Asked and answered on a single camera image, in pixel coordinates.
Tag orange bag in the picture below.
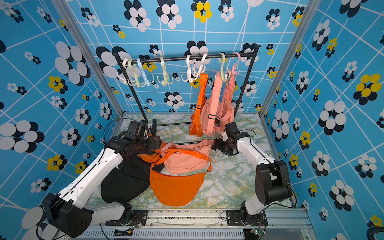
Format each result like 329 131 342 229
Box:
150 149 212 207
138 142 167 163
189 74 209 137

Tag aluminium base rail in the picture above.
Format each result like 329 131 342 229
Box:
77 208 317 240

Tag green hook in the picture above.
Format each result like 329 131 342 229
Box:
128 59 145 88
157 57 174 87
219 53 231 82

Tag white hook leftmost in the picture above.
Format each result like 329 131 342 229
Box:
118 58 133 86

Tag white hook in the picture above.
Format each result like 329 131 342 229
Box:
181 55 193 84
118 58 133 86
193 53 208 80

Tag aluminium corner post left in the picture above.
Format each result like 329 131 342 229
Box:
52 1 124 117

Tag aluminium corner post right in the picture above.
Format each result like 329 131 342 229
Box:
260 0 321 118

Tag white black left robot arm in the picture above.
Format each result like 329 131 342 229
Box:
41 121 162 238

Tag light blue hook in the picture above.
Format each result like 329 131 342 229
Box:
137 58 154 87

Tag aluminium corner post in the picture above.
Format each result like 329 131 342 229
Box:
52 1 124 117
260 0 321 118

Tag black clothes rack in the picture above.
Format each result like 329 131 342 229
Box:
112 45 260 136

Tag black bag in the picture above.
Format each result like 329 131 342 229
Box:
101 150 160 204

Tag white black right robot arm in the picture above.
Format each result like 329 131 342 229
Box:
212 122 294 226

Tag pink bag large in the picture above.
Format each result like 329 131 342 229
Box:
200 72 224 137

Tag pink hook rightmost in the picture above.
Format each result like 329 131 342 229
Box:
227 52 241 76

